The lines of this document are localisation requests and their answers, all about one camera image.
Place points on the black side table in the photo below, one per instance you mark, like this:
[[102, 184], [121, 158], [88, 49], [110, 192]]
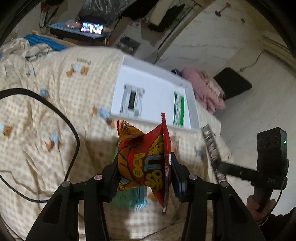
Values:
[[71, 30]]

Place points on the white shallow cardboard box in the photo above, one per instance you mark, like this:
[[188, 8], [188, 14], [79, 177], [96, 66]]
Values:
[[159, 85]]

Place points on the white black snack packet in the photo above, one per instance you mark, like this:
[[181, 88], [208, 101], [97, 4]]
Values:
[[131, 104]]

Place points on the green snack bar packet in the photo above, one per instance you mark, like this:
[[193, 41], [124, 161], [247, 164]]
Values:
[[179, 110]]

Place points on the pink folded blanket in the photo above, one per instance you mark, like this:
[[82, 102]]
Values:
[[203, 94]]

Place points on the dark brown hair claw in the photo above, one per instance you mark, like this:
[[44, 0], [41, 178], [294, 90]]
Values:
[[214, 155]]

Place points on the beige checkered puppy duvet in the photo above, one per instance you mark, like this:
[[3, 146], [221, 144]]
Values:
[[37, 146]]

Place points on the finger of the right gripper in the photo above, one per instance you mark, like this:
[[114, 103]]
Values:
[[243, 173]]

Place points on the black hanging bag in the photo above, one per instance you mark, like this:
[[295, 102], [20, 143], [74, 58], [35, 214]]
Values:
[[48, 11]]

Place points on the grey plastic wrapped board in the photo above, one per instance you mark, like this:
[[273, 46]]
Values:
[[107, 9]]

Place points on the blue toothpaste box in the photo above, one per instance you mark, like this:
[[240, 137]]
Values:
[[140, 198]]

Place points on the green hand cream tube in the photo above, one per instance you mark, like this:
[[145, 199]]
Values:
[[123, 199]]

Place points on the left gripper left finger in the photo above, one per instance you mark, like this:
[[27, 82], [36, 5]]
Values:
[[59, 218]]

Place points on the red yellow chip bag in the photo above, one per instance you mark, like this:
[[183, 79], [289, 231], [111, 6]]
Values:
[[144, 159]]

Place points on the beige folded cloth stack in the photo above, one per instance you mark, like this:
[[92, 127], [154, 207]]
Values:
[[212, 84]]

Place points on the black office chair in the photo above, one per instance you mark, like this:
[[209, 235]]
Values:
[[232, 83]]

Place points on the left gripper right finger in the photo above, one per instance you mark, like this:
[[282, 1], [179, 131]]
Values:
[[231, 219]]

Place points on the black hanging clothes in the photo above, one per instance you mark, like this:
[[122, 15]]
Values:
[[166, 13]]

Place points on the person's right hand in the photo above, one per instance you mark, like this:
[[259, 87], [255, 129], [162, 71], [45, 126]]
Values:
[[253, 208]]

